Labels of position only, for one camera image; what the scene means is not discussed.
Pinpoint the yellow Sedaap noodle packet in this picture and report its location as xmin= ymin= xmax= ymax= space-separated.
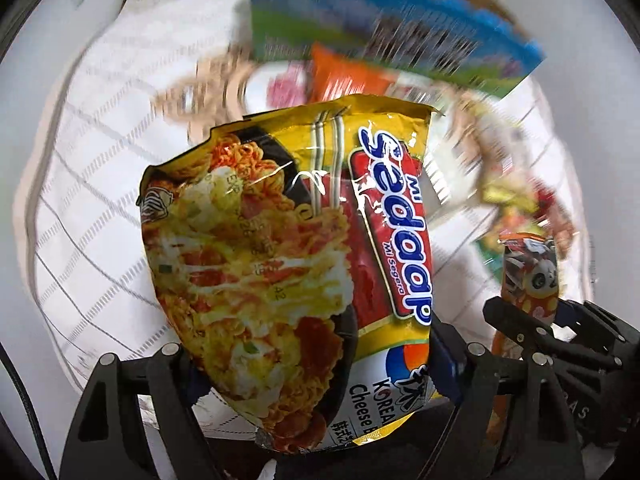
xmin=139 ymin=94 xmax=435 ymax=453

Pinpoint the blue green cardboard box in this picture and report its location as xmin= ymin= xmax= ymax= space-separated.
xmin=250 ymin=0 xmax=544 ymax=98

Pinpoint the white checked floral quilt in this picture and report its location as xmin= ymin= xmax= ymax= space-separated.
xmin=18 ymin=0 xmax=593 ymax=440

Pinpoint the black cable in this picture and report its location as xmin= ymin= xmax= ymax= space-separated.
xmin=0 ymin=341 xmax=58 ymax=480

